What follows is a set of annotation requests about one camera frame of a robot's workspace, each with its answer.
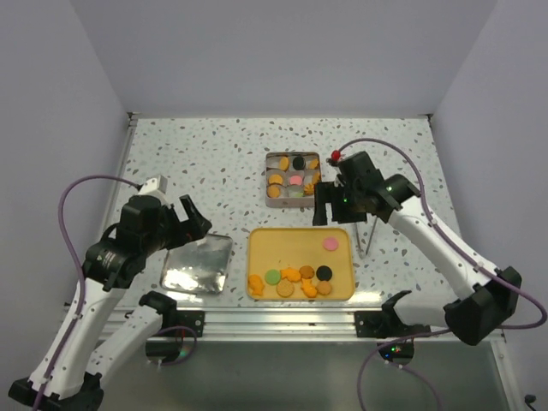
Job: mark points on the round biscuit cookie top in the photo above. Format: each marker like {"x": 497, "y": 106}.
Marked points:
{"x": 275, "y": 179}

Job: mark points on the metal tongs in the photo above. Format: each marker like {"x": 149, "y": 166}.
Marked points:
{"x": 363, "y": 235}

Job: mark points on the yellow plastic tray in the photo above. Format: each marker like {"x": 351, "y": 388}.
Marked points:
{"x": 281, "y": 248}

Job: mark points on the silver tin lid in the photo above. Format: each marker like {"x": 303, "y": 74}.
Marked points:
{"x": 198, "y": 268}

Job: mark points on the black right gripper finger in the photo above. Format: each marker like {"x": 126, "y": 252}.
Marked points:
{"x": 342, "y": 212}
{"x": 322, "y": 197}

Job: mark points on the pink sandwich cookie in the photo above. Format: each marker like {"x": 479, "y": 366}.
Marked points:
{"x": 295, "y": 180}
{"x": 330, "y": 243}

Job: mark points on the brown round cookie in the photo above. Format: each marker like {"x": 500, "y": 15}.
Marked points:
{"x": 324, "y": 288}

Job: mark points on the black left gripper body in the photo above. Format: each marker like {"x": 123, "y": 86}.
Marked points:
{"x": 180, "y": 233}

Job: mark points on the orange fish cookie right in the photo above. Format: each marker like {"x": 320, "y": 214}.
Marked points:
{"x": 308, "y": 289}

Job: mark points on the black sandwich cookie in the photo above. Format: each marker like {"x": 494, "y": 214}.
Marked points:
{"x": 299, "y": 163}
{"x": 324, "y": 273}

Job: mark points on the green sandwich cookie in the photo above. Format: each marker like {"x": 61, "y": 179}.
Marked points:
{"x": 273, "y": 277}
{"x": 296, "y": 193}

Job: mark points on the aluminium frame rail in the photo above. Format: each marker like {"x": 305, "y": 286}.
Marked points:
{"x": 277, "y": 324}

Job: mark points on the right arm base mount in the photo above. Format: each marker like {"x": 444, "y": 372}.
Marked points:
{"x": 380, "y": 325}

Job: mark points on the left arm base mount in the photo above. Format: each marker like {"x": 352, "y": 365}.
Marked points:
{"x": 192, "y": 319}

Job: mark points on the chocolate chip cookie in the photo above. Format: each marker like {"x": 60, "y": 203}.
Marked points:
{"x": 307, "y": 272}

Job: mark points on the orange fish cookie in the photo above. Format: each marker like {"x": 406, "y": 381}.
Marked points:
{"x": 291, "y": 274}
{"x": 256, "y": 285}
{"x": 308, "y": 289}

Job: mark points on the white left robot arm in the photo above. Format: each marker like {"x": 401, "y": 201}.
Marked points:
{"x": 77, "y": 367}

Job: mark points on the swirl butter cookie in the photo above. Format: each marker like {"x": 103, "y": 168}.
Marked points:
{"x": 313, "y": 165}
{"x": 309, "y": 190}

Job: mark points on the round biscuit cookie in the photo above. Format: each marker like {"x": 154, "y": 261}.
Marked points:
{"x": 275, "y": 179}
{"x": 273, "y": 191}

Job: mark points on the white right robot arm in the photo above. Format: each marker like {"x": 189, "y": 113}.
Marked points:
{"x": 485, "y": 295}

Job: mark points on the round beige dotted cookie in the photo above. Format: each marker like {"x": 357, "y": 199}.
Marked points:
{"x": 285, "y": 288}

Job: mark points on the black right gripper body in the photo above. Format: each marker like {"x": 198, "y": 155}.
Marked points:
{"x": 342, "y": 191}

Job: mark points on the orange fish cookie left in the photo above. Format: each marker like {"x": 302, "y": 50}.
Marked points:
{"x": 256, "y": 285}

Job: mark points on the silver cookie tin box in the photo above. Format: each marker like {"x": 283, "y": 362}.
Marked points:
{"x": 309, "y": 176}

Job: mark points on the orange fish cookie middle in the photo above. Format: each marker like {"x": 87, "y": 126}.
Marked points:
{"x": 291, "y": 274}

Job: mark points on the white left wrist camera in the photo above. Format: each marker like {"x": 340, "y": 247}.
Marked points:
{"x": 156, "y": 187}

